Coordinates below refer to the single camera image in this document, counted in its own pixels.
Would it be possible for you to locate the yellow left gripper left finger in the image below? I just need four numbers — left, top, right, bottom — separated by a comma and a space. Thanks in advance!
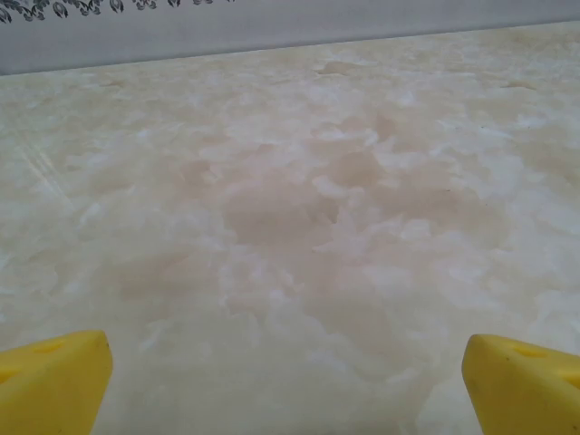
0, 329, 114, 435

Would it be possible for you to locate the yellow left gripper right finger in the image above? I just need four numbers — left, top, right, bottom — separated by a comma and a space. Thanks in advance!
461, 333, 580, 435

